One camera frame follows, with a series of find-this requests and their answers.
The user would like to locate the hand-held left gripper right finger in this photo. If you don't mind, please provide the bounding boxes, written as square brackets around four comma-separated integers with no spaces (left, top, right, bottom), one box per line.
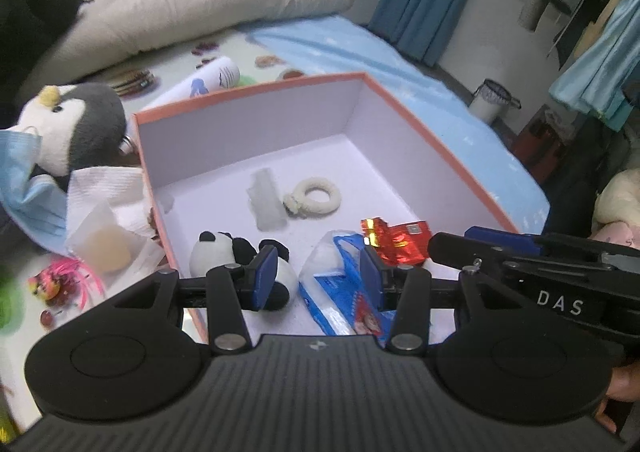
[360,246,507,354]

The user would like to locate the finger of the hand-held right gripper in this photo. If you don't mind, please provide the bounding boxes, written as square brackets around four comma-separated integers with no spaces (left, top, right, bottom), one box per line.
[463,226,545,256]
[427,231,508,279]

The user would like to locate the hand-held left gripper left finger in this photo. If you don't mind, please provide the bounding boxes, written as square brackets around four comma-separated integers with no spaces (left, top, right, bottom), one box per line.
[106,245,279,356]

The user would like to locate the blue snack bag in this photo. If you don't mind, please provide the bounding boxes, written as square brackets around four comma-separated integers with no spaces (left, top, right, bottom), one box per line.
[298,230,402,349]

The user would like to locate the red snack wrapper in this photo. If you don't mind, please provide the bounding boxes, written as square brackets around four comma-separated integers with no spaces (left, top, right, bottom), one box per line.
[360,217,432,267]

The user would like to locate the panda plush toy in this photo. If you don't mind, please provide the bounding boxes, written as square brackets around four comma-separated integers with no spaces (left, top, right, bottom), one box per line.
[189,230,299,311]

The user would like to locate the clear plastic piece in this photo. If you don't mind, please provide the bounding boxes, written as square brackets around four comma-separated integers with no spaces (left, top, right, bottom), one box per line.
[245,167,291,232]

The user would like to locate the white fluffy hair tie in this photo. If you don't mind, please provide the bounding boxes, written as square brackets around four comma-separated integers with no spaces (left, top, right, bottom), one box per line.
[283,176,342,218]

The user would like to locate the pink cardboard box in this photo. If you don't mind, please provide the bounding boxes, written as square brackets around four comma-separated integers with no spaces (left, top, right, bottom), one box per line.
[131,72,522,349]

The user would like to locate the blue face mask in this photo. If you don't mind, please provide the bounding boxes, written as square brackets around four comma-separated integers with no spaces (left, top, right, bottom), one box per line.
[0,127,69,254]

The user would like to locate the person's right hand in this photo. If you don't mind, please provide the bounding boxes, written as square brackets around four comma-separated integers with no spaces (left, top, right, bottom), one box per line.
[594,365,640,435]

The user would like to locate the red stool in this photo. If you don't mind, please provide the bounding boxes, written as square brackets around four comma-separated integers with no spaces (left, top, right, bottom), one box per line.
[515,107,568,179]

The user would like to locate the cream plush cushion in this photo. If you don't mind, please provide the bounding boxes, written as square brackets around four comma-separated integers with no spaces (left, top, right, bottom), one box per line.
[592,167,640,248]

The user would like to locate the white trash bin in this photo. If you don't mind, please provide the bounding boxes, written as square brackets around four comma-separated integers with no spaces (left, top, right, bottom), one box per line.
[469,79,522,126]

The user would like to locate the clear bag with beige pad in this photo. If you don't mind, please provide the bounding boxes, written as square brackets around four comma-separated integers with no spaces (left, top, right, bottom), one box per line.
[66,202,164,274]

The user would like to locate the food print mat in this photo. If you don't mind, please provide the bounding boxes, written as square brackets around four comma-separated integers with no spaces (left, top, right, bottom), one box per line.
[0,27,306,433]

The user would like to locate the light blue hanging cloth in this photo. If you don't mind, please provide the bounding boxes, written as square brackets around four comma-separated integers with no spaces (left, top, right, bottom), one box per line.
[549,0,640,124]

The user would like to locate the pink tasselled toy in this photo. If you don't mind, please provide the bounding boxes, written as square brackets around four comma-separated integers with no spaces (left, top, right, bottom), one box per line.
[27,253,107,309]

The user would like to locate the white and blue tube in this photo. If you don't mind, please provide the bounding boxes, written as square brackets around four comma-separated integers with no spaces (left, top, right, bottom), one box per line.
[149,55,242,109]

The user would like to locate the grey penguin plush toy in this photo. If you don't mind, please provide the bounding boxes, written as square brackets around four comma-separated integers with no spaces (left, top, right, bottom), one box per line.
[17,83,129,179]

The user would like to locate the black jacket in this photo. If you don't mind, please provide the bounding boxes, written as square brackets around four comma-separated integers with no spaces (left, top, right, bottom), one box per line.
[0,0,87,119]

